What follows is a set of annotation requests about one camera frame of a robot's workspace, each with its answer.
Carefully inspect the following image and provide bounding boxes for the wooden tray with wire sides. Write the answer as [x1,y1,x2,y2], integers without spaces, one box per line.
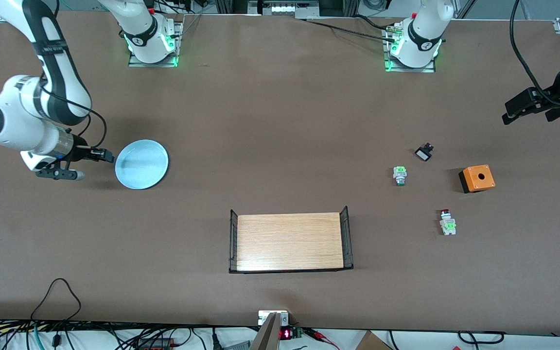
[229,206,354,274]

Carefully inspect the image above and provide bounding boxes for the black looped thin cable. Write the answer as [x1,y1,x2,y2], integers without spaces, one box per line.
[30,278,82,322]

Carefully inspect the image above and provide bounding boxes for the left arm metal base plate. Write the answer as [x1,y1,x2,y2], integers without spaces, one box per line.
[383,23,437,73]

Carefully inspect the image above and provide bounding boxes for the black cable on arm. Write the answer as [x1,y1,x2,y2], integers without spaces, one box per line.
[508,0,560,108]
[42,85,108,152]

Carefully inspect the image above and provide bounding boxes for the grey camera pole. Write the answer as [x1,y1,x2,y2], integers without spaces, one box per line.
[250,313,281,350]

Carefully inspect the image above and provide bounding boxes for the light blue round plate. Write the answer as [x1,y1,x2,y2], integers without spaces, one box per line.
[115,140,170,190]

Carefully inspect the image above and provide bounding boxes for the silver metal camera bracket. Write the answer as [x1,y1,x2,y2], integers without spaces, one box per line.
[258,310,289,326]

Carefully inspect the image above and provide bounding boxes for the silver metal frame unit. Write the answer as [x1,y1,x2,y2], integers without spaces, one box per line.
[248,0,319,19]

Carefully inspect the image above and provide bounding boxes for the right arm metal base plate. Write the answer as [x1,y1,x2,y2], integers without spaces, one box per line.
[128,19,183,68]

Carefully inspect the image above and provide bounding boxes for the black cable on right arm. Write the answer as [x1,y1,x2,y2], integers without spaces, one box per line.
[42,85,108,152]

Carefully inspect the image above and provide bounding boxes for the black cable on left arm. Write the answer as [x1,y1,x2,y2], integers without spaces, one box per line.
[508,0,560,108]

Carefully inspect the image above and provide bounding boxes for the black and orange power brick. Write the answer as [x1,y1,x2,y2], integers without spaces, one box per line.
[137,338,174,350]

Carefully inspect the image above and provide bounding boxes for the black cable across table edge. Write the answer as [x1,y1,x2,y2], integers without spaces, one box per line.
[299,17,397,44]

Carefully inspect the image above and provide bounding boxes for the black coiled floor cable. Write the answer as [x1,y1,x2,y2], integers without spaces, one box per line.
[457,331,506,345]

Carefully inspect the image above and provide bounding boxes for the brown cardboard piece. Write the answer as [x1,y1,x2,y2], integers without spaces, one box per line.
[355,331,392,350]

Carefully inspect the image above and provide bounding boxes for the red clip test leads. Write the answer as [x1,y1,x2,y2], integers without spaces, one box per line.
[304,328,341,350]

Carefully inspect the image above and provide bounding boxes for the red push button switch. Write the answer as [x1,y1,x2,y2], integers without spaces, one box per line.
[439,209,457,236]

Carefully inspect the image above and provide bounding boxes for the orange button enclosure box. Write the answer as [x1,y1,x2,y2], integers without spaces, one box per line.
[458,164,496,194]

